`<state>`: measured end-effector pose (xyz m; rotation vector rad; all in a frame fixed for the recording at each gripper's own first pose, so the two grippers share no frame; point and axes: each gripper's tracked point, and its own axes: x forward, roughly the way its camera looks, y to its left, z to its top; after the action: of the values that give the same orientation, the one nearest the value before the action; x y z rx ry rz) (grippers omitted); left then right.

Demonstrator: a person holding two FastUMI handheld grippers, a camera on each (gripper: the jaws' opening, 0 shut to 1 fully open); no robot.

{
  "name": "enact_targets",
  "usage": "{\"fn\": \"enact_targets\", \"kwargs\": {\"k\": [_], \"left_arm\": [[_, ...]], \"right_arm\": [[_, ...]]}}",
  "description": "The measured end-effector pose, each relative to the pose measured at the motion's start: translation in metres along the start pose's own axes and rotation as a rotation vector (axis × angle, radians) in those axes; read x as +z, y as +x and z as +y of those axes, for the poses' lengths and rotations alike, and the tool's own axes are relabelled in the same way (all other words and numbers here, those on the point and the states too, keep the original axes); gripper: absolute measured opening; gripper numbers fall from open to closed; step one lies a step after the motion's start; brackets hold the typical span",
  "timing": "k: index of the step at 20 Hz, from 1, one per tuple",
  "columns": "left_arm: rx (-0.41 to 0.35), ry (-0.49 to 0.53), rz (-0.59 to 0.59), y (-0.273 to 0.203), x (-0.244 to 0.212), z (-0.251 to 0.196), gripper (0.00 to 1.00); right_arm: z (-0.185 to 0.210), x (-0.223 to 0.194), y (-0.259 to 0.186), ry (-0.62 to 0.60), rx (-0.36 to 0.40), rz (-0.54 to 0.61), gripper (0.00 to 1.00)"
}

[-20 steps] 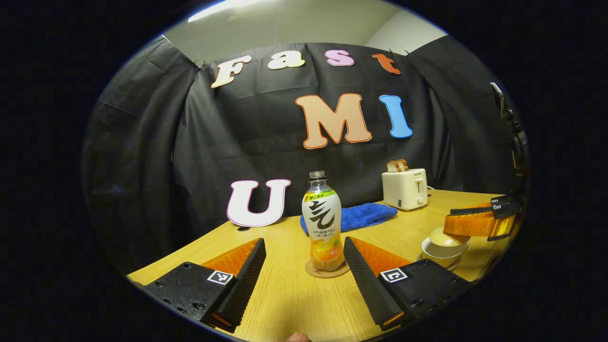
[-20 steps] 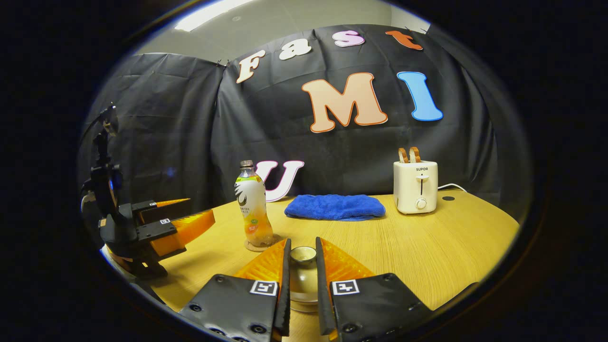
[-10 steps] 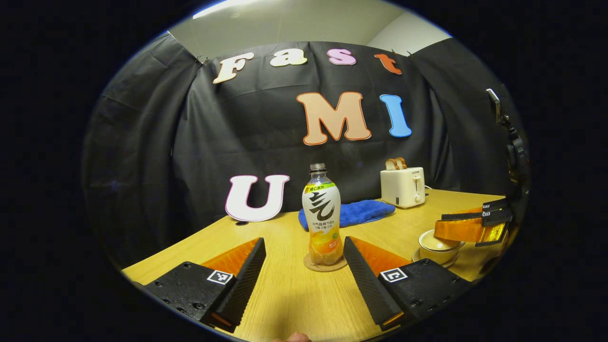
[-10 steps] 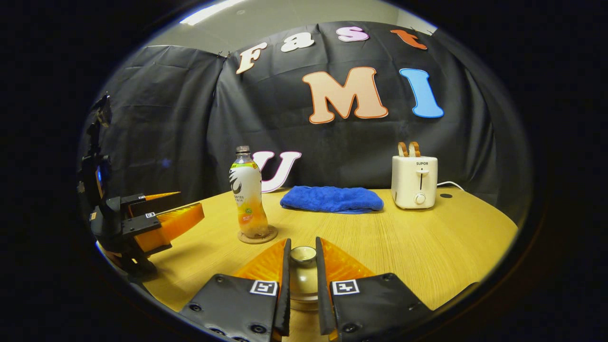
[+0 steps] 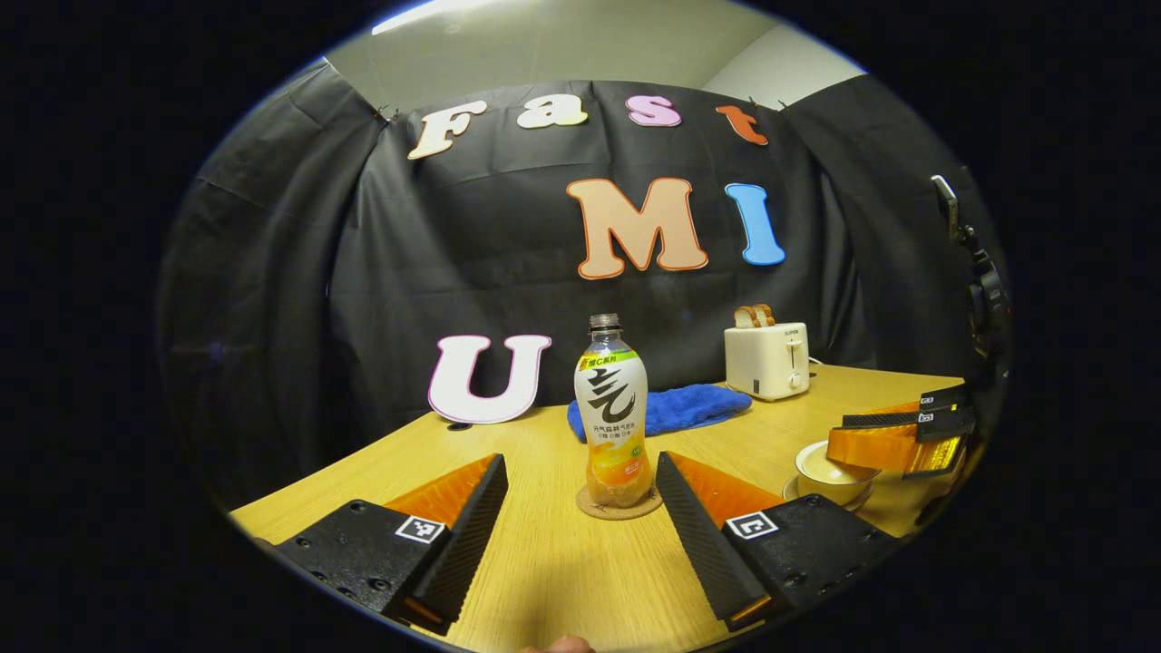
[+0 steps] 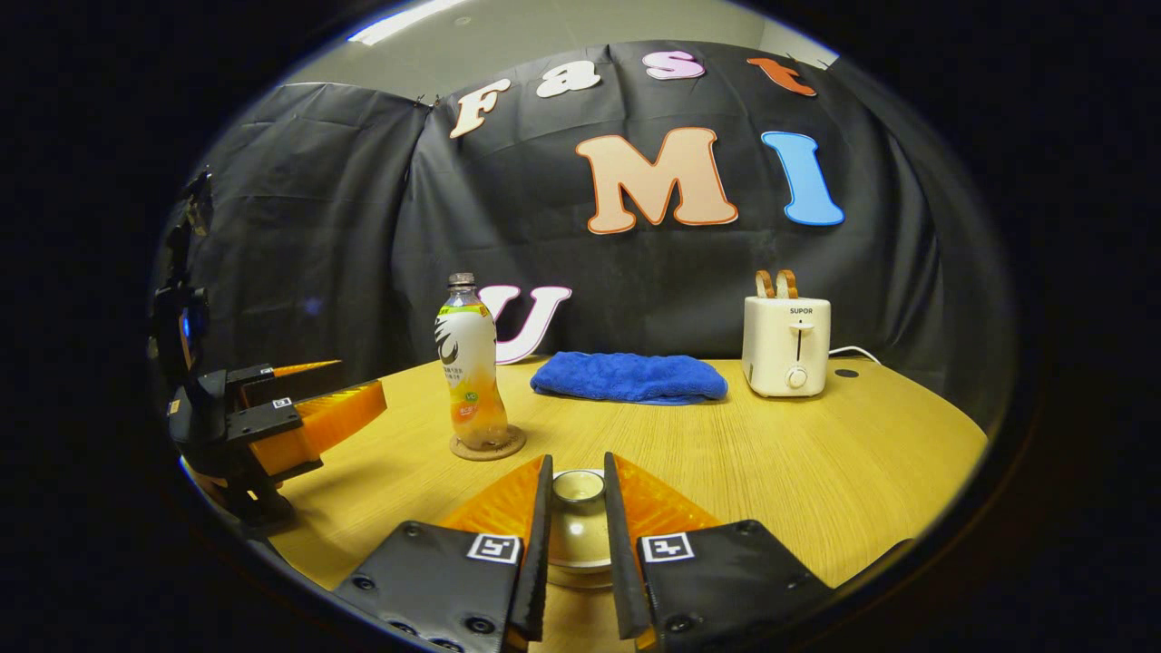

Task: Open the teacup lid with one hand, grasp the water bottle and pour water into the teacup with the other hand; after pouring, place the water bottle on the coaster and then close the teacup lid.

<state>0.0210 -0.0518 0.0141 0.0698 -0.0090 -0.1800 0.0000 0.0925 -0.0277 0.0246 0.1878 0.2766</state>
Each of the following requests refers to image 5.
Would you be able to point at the cream saucer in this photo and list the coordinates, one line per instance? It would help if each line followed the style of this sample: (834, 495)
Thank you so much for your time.
(798, 497)

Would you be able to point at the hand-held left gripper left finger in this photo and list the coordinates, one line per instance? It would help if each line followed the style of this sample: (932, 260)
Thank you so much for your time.
(472, 535)

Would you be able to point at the clear water bottle white label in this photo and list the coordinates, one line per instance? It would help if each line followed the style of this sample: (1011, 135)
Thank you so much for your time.
(612, 417)

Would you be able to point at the black backdrop cloth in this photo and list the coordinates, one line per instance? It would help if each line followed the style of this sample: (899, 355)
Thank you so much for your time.
(363, 272)

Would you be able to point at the toasted bread slice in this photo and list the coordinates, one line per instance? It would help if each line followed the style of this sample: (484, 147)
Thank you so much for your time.
(765, 315)
(745, 318)

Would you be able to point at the cream teacup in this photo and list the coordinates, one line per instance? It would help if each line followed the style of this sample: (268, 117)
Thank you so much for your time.
(830, 492)

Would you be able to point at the blue towel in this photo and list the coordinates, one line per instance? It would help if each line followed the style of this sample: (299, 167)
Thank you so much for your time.
(689, 408)

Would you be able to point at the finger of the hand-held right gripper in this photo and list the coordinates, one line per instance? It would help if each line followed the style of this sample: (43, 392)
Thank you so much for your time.
(934, 413)
(889, 451)

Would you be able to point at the white toaster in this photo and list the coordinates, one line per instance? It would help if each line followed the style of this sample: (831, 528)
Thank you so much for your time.
(762, 363)

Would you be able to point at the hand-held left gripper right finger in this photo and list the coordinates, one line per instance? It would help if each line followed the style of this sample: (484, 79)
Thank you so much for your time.
(694, 544)

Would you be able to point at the round cork coaster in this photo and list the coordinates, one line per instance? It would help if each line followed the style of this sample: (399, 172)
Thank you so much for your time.
(626, 512)

